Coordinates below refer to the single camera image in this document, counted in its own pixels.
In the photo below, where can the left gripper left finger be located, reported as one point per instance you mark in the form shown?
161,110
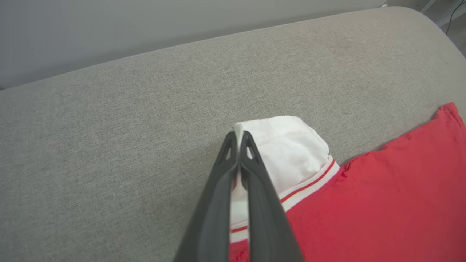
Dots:
211,225

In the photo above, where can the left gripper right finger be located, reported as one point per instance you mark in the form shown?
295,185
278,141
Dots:
265,225

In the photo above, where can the red and white jersey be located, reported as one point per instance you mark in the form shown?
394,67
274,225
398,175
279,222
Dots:
382,203

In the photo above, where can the grey fabric sofa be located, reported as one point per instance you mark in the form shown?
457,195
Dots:
109,145

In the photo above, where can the white desk frame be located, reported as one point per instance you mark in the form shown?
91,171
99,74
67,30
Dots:
429,5

